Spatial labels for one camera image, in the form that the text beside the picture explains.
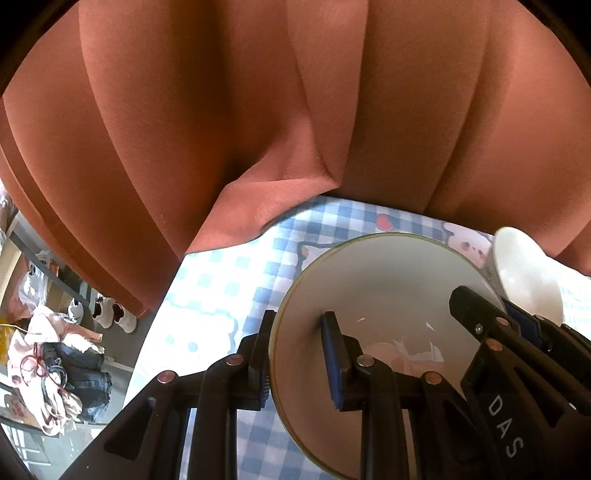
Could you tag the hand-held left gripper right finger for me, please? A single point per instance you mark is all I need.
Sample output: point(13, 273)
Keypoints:
point(333, 360)

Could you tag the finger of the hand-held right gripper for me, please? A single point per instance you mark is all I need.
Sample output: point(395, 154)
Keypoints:
point(535, 330)
point(475, 311)

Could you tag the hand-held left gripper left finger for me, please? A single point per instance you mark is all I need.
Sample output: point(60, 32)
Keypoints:
point(264, 392)

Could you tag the white leaf print bowl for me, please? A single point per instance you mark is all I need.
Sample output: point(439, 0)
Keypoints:
point(521, 267)

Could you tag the large white green-rimmed bowl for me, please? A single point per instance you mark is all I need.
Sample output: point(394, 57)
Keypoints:
point(378, 277)

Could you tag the blue checked tablecloth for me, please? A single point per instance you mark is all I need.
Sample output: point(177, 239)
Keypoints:
point(207, 286)

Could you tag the white shoe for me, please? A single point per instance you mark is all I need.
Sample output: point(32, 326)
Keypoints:
point(76, 311)
point(125, 319)
point(104, 314)

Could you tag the dark blue jeans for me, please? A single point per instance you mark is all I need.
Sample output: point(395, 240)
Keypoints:
point(87, 378)

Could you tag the pile of clothes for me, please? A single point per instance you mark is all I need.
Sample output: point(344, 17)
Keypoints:
point(37, 350)

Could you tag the white plastic bag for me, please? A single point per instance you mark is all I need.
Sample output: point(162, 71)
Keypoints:
point(37, 281)

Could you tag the orange curtain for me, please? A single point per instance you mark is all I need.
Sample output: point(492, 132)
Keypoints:
point(277, 92)

